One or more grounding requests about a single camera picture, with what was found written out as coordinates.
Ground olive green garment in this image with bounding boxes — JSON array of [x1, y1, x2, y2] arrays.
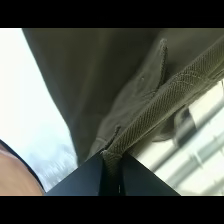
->
[[21, 27, 224, 179]]

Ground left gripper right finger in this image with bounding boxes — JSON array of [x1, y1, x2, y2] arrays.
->
[[119, 151, 181, 197]]

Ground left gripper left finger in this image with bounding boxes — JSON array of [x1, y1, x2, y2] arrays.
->
[[45, 151, 105, 197]]

